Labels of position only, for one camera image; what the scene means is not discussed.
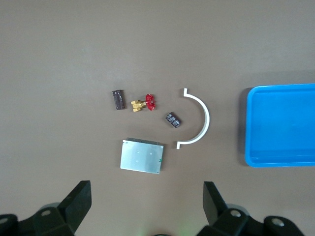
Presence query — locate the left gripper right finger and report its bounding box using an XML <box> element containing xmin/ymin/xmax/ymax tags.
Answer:
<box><xmin>198</xmin><ymin>181</ymin><xmax>302</xmax><ymax>236</ymax></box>

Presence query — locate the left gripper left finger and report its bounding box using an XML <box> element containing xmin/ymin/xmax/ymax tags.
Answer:
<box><xmin>0</xmin><ymin>180</ymin><xmax>92</xmax><ymax>236</ymax></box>

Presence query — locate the dark brown cylindrical capacitor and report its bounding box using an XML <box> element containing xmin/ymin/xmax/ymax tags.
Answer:
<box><xmin>164</xmin><ymin>112</ymin><xmax>183</xmax><ymax>129</ymax></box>
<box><xmin>112</xmin><ymin>89</ymin><xmax>126</xmax><ymax>111</ymax></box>

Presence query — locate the silver metal power supply box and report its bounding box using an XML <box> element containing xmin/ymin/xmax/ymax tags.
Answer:
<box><xmin>120</xmin><ymin>138</ymin><xmax>165</xmax><ymax>175</ymax></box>

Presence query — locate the blue plastic tray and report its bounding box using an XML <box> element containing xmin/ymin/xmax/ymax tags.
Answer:
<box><xmin>244</xmin><ymin>83</ymin><xmax>315</xmax><ymax>168</ymax></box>

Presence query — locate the white curved plastic bracket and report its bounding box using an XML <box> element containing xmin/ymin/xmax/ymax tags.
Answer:
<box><xmin>176</xmin><ymin>88</ymin><xmax>211</xmax><ymax>150</ymax></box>

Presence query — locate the red handle brass valve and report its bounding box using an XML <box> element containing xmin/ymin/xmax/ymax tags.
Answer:
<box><xmin>130</xmin><ymin>93</ymin><xmax>157</xmax><ymax>113</ymax></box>

